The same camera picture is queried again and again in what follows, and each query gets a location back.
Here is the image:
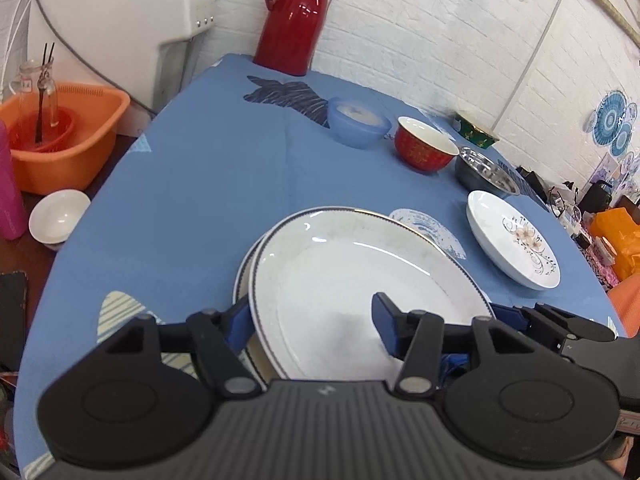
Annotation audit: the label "green gold patterned bowl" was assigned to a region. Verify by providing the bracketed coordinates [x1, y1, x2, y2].
[452, 113, 499, 148]

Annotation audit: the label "blue star-patterned tablecloth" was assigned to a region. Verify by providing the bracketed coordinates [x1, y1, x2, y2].
[15, 55, 632, 479]

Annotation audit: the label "orange bag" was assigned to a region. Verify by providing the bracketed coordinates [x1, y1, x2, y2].
[589, 208, 640, 281]

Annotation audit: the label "red thermos jug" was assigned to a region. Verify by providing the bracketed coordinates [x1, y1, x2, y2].
[254, 0, 329, 77]

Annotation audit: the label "glass bottle with sticks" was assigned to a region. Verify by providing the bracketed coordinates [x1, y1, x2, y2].
[10, 42, 60, 150]

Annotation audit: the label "blue paper fan decorations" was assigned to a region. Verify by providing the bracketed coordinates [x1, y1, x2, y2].
[582, 90, 639, 158]

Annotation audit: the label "translucent blue plastic bowl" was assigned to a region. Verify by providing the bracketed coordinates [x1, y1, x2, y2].
[326, 98, 392, 150]

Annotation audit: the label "cluttered cables and chargers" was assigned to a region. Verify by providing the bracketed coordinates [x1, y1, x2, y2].
[514, 164, 591, 241]

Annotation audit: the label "white floral plate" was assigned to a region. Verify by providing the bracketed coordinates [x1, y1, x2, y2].
[466, 191, 561, 290]

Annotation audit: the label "red bowl white inside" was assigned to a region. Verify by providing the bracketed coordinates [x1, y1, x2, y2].
[394, 116, 459, 172]

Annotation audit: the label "large white rimmed plate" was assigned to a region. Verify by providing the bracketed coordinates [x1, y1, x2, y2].
[232, 237, 278, 389]

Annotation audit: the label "small white bowl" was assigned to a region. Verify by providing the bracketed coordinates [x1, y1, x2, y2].
[28, 190, 91, 252]

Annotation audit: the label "white water dispenser machine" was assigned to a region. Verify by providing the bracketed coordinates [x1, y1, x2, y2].
[27, 0, 216, 114]

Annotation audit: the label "orange plastic basin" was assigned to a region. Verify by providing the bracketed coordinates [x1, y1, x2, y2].
[11, 81, 130, 195]

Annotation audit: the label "black kettle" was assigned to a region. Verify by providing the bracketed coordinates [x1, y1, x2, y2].
[578, 180, 613, 214]

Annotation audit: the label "stainless steel bowl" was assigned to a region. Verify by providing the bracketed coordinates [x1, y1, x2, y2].
[454, 146, 520, 198]

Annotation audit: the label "pink water bottle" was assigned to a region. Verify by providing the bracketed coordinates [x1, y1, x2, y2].
[0, 122, 28, 240]

